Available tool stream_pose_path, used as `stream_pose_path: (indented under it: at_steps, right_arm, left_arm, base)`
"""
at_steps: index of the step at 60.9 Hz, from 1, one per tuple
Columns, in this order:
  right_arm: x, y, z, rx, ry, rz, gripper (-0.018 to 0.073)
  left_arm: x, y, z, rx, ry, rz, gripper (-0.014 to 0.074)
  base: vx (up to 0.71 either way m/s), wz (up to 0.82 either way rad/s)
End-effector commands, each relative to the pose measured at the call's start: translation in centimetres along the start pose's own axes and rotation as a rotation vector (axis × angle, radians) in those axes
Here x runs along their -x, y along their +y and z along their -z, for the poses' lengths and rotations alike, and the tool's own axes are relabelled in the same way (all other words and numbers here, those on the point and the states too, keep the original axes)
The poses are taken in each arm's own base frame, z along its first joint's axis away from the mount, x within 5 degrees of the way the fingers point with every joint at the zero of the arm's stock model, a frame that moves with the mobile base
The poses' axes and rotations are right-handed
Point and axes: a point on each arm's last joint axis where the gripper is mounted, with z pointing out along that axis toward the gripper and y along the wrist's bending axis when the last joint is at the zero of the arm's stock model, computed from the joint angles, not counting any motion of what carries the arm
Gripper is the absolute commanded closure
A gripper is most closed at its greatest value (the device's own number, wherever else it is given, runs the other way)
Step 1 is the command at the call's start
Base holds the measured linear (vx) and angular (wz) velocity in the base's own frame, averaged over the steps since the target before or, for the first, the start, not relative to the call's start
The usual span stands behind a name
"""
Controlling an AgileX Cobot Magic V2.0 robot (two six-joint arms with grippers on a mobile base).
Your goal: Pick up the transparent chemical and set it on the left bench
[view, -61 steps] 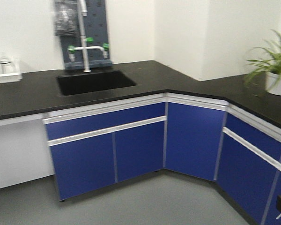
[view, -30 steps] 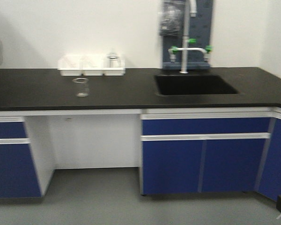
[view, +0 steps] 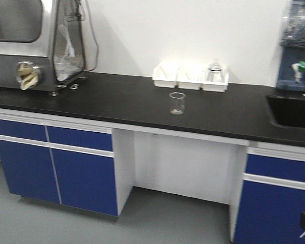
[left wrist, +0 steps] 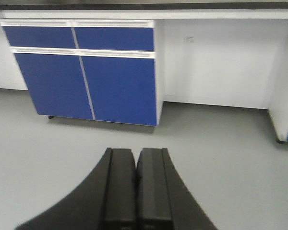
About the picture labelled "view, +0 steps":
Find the stainless steel glove box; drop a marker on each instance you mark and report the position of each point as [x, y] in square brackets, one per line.
[42, 44]

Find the black lab sink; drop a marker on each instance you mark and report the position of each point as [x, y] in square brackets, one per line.
[287, 111]

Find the middle white plastic bin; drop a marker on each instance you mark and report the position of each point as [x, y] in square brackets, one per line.
[188, 77]

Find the white plastic bin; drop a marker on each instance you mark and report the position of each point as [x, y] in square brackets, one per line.
[215, 86]
[165, 75]
[188, 77]

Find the blue white left cabinet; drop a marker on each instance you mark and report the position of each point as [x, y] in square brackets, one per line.
[75, 162]

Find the blue drying rack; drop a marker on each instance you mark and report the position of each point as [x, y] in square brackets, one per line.
[293, 46]

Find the left white plastic bin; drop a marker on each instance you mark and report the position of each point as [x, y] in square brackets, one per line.
[165, 75]

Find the blue white right cabinet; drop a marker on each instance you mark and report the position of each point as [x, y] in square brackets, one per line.
[268, 194]

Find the clear round glass flask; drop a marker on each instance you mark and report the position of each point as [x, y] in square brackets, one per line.
[215, 71]

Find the blue white cabinet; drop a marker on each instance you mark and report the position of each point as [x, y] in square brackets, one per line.
[268, 194]
[75, 162]

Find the right white plastic bin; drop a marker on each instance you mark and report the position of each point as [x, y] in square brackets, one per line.
[215, 86]

